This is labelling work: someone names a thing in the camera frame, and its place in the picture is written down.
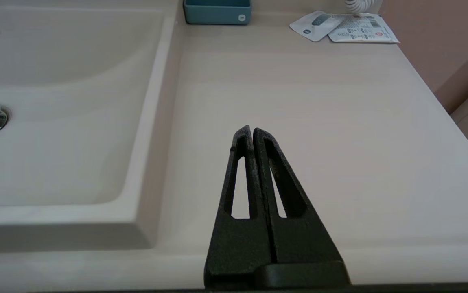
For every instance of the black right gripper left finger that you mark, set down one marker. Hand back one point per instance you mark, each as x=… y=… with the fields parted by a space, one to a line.
x=240 y=248

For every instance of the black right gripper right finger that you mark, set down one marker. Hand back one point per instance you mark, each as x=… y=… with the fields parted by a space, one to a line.
x=299 y=240

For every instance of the beige rectangular sink basin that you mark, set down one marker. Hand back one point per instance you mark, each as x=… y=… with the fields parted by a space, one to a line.
x=55 y=122

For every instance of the white printed paper leaflet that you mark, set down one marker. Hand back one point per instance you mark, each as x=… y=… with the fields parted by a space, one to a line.
x=364 y=29

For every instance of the blue soap tray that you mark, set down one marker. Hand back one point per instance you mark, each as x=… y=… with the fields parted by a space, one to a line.
x=217 y=14

